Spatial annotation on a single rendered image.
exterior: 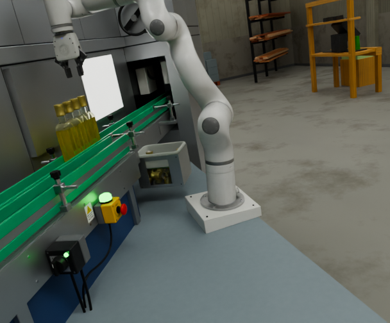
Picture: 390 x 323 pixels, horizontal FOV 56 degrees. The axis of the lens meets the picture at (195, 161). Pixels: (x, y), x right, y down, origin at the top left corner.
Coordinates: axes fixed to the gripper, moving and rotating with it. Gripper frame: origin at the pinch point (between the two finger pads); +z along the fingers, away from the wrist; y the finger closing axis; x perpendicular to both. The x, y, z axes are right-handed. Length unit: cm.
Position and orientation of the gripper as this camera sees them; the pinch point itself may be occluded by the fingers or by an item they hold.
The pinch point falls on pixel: (74, 72)
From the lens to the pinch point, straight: 164.8
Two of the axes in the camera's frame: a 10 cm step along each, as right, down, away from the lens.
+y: 9.6, -0.9, -2.7
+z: 1.7, 9.3, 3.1
